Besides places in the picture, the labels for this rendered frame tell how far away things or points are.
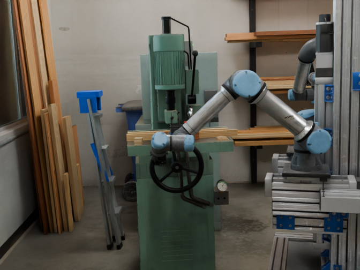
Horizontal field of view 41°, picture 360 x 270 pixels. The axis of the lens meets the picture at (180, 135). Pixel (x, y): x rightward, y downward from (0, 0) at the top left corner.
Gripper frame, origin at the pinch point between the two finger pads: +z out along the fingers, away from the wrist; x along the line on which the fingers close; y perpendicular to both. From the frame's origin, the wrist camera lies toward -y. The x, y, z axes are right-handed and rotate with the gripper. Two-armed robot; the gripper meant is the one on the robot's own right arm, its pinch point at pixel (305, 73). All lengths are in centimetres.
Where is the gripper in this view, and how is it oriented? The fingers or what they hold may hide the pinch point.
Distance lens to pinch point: 347.1
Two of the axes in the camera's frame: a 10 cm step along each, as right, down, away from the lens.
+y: 1.7, 9.7, 1.6
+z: 0.1, -1.6, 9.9
